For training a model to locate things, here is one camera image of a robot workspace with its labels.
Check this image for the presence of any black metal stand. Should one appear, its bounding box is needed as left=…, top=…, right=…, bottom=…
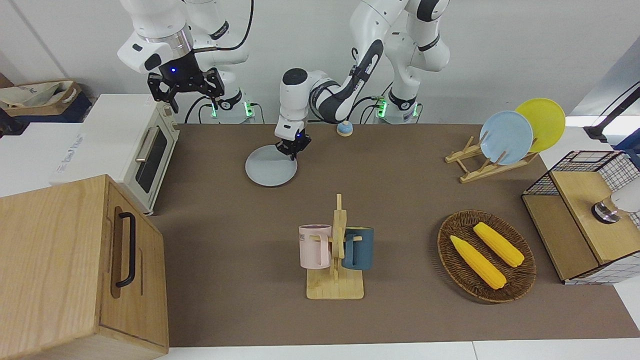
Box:
left=582, top=82, right=640, bottom=143

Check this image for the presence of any yellow corn cob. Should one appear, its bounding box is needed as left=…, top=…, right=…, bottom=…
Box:
left=472, top=222, right=525, bottom=268
left=449, top=234, right=507, bottom=290

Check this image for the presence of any brown wicker basket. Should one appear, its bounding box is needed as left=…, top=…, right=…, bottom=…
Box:
left=437, top=210, right=538, bottom=304

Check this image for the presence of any light blue plate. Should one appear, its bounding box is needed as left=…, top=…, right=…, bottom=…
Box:
left=479, top=110, right=534, bottom=166

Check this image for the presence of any dark blue crate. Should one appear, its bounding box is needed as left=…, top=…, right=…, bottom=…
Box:
left=0, top=92, right=93, bottom=137

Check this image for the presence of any white cloth bag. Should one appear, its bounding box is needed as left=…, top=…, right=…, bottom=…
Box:
left=0, top=81, right=76, bottom=108

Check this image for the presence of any white toaster oven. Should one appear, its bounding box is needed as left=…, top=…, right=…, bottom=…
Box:
left=50, top=94, right=181, bottom=217

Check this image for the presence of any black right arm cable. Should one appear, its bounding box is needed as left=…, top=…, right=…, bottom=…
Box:
left=192, top=0, right=255, bottom=53

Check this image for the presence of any wire grid storage box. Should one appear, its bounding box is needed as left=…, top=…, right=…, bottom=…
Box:
left=521, top=150, right=640, bottom=286

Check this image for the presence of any dark teal mug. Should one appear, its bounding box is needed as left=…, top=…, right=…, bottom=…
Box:
left=342, top=226, right=375, bottom=271

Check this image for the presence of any brown cardboard box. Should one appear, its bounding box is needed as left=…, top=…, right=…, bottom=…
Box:
left=0, top=79, right=83, bottom=118

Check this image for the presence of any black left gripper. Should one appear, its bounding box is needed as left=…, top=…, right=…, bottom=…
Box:
left=276, top=131, right=312, bottom=161

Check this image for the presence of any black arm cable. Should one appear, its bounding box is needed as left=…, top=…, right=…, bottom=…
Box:
left=192, top=0, right=255, bottom=53
left=349, top=46, right=366, bottom=83

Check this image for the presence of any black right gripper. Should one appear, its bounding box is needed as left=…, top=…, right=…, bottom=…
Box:
left=148, top=49, right=224, bottom=115

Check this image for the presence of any black base power cable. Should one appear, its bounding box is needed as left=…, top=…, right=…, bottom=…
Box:
left=347, top=96, right=381, bottom=124
left=184, top=96, right=213, bottom=124

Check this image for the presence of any brown table mat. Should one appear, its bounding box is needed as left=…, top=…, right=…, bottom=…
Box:
left=147, top=122, right=640, bottom=348

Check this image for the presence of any wooden mug rack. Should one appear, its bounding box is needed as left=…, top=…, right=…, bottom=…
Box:
left=306, top=194, right=365, bottom=301

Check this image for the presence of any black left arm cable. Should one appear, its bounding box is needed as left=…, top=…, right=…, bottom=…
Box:
left=349, top=46, right=366, bottom=83

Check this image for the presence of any gray plate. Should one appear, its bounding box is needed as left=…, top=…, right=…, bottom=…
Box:
left=244, top=144, right=299, bottom=188

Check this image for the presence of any wooden plate rack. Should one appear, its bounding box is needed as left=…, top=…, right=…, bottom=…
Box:
left=445, top=135, right=540, bottom=184

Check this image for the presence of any wooden bread box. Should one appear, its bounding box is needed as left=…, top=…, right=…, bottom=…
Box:
left=0, top=174, right=170, bottom=360

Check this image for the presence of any yellow plate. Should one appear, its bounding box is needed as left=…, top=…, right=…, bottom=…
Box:
left=515, top=97, right=567, bottom=154

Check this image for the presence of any pink mug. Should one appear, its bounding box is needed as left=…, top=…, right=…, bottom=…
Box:
left=298, top=224, right=333, bottom=269

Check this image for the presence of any black box handle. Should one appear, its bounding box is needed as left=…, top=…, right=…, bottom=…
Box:
left=115, top=212, right=137, bottom=289

